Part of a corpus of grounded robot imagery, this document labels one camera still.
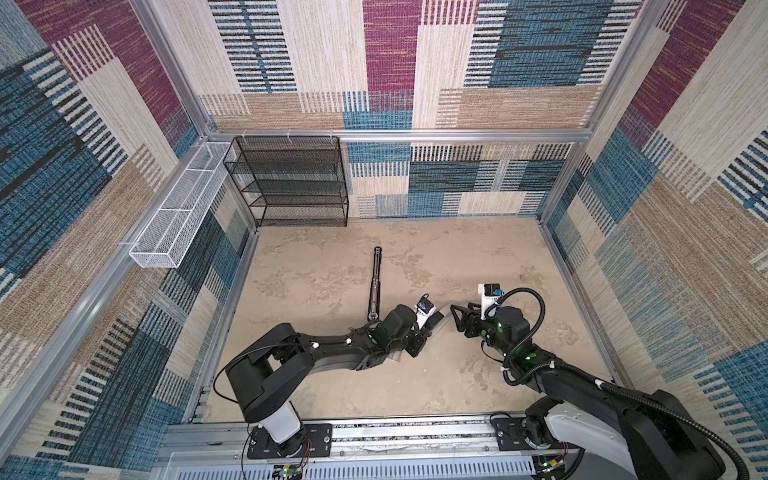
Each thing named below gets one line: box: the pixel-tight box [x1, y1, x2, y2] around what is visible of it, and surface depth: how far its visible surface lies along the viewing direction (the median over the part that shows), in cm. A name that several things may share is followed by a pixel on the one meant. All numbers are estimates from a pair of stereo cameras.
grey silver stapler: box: [427, 310, 452, 337], surface depth 90 cm
